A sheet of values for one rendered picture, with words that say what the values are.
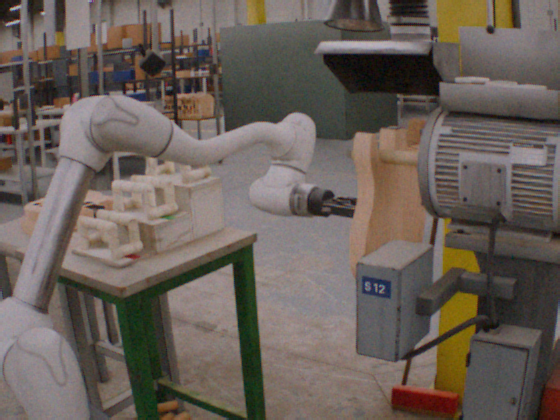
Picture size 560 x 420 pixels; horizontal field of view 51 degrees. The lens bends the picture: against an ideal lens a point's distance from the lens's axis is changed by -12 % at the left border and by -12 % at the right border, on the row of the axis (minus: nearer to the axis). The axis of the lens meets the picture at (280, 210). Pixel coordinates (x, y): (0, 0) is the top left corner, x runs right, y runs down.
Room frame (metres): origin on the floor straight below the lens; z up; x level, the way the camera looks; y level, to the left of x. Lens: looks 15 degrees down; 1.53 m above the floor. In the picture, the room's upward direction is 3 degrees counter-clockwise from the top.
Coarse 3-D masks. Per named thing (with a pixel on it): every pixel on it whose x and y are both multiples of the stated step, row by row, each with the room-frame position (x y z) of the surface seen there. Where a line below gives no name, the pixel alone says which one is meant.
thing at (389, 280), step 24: (360, 264) 1.14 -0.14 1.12; (384, 264) 1.12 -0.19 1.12; (408, 264) 1.12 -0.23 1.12; (432, 264) 1.21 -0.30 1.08; (360, 288) 1.14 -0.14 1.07; (384, 288) 1.11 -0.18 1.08; (408, 288) 1.12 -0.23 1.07; (360, 312) 1.14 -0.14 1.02; (384, 312) 1.11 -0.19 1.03; (408, 312) 1.12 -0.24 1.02; (360, 336) 1.14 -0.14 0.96; (384, 336) 1.11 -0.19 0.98; (408, 336) 1.13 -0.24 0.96; (384, 360) 1.11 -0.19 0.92
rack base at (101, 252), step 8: (72, 248) 1.89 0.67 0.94; (80, 248) 1.88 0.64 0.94; (96, 248) 1.88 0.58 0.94; (104, 248) 1.88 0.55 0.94; (144, 248) 1.86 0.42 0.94; (88, 256) 1.82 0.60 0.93; (96, 256) 1.80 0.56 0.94; (104, 256) 1.80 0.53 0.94; (144, 256) 1.80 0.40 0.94; (112, 264) 1.74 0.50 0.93; (120, 264) 1.72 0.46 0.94; (128, 264) 1.75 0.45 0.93
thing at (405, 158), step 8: (352, 152) 1.54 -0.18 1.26; (384, 152) 1.49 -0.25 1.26; (392, 152) 1.48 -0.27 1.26; (400, 152) 1.47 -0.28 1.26; (408, 152) 1.46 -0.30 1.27; (384, 160) 1.49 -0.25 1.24; (392, 160) 1.47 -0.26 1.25; (400, 160) 1.46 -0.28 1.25; (408, 160) 1.45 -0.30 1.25; (416, 160) 1.43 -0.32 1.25
